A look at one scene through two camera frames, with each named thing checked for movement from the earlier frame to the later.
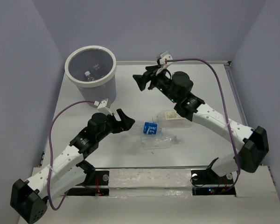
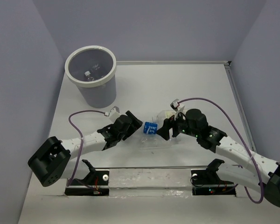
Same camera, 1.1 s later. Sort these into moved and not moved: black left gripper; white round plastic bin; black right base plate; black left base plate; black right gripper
Moved: black left gripper; black right gripper
Not moved: black right base plate; white round plastic bin; black left base plate
